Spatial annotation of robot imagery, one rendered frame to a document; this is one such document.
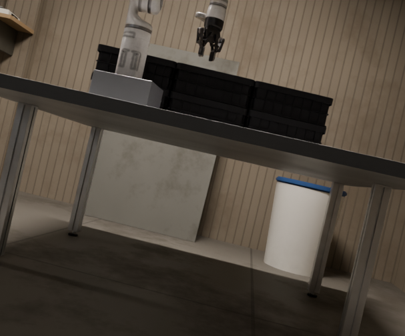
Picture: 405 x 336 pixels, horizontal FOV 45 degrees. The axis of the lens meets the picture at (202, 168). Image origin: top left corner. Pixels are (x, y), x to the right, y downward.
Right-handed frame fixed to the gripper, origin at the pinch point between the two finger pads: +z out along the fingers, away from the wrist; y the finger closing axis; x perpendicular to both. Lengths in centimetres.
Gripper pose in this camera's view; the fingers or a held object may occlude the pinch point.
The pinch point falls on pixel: (206, 55)
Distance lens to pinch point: 196.6
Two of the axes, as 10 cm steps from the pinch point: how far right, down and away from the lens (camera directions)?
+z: -2.3, 9.7, 0.0
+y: 6.8, 1.6, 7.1
